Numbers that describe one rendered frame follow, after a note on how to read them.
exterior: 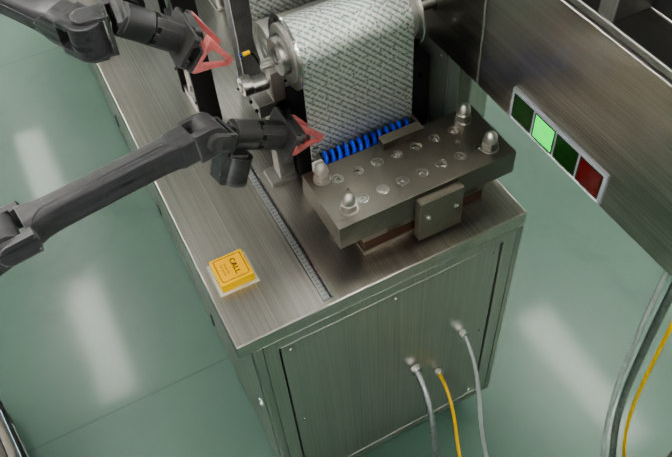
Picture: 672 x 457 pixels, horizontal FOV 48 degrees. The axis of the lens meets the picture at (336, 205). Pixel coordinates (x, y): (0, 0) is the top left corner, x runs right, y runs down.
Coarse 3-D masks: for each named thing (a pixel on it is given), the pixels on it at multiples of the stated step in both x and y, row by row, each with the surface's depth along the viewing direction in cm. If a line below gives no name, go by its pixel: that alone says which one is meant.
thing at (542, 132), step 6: (540, 120) 129; (534, 126) 132; (540, 126) 130; (546, 126) 128; (534, 132) 132; (540, 132) 131; (546, 132) 129; (552, 132) 127; (540, 138) 131; (546, 138) 130; (552, 138) 128; (546, 144) 130
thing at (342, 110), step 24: (360, 72) 142; (384, 72) 145; (408, 72) 148; (312, 96) 140; (336, 96) 143; (360, 96) 146; (384, 96) 149; (408, 96) 153; (312, 120) 144; (336, 120) 148; (360, 120) 151; (384, 120) 154; (408, 120) 158; (336, 144) 152
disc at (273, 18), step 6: (270, 18) 138; (276, 18) 134; (270, 24) 139; (282, 24) 132; (288, 30) 131; (288, 36) 132; (294, 42) 131; (294, 48) 131; (294, 54) 133; (300, 60) 132; (300, 66) 132; (300, 72) 134; (300, 78) 135; (294, 84) 140; (300, 84) 137
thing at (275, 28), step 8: (408, 0) 139; (416, 8) 139; (416, 16) 140; (272, 24) 136; (416, 24) 141; (272, 32) 138; (280, 32) 134; (416, 32) 143; (288, 40) 132; (288, 48) 133; (296, 64) 134; (296, 72) 135; (288, 80) 141; (296, 80) 137
